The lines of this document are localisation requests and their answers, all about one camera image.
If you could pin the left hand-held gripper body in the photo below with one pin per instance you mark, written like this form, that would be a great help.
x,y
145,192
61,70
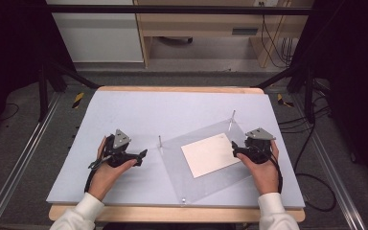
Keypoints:
x,y
119,150

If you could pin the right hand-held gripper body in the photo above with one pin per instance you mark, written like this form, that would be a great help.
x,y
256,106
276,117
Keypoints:
x,y
258,147

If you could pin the person's right hand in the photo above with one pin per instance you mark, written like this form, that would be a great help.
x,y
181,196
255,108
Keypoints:
x,y
263,175

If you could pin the person's left hand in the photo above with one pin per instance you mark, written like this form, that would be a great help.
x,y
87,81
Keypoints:
x,y
108,177

